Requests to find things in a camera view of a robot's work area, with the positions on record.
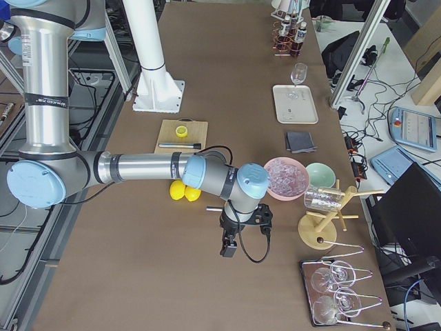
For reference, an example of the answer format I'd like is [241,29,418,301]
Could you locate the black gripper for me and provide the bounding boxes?
[220,202,273,258]

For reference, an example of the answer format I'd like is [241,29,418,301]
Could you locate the copper wire bottle basket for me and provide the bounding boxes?
[272,19,300,56]

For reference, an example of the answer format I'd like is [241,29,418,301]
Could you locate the tea bottle white cap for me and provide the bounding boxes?
[293,21,307,56]

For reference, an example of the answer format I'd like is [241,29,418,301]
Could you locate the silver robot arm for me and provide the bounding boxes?
[7,1,272,257]

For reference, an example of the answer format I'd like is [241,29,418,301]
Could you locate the steel ice scoop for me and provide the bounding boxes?
[205,206,224,212]

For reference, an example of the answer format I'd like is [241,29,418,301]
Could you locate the wooden cup tree stand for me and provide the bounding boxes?
[298,181,384,250]

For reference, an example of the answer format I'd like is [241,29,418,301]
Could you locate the pink bowl of ice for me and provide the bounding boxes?
[264,157,309,201]

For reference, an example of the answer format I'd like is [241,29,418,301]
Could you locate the steel muddler black tip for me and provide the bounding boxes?
[158,142,202,150]

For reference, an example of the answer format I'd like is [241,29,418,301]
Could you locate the black glass rack tray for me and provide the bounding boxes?
[299,261,334,328]

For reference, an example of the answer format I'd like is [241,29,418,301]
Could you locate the clear glass mug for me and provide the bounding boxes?
[304,185,345,212]

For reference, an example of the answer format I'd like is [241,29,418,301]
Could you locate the green bowl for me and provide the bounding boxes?
[306,163,336,188]

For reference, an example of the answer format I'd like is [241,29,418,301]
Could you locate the hanging wine glass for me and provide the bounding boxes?
[311,260,373,294]
[312,288,383,328]

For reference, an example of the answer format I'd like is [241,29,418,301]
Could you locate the yellow half lemon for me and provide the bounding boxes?
[175,126,188,138]

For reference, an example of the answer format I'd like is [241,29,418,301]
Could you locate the grey folded cloth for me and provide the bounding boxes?
[285,132,316,154]

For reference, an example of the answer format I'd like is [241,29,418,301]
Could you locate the bamboo cutting board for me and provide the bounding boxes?
[154,119,208,153]

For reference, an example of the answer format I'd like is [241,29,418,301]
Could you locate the cream rabbit tray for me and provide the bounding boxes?
[272,85,318,124]

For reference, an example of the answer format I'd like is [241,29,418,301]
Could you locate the clear wine glass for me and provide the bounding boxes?
[288,63,307,99]

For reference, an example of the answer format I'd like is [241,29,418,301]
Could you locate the blue teach pendant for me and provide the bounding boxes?
[370,146,419,185]
[389,107,438,152]

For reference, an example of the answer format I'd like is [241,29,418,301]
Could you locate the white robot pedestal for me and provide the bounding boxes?
[123,0,185,114]

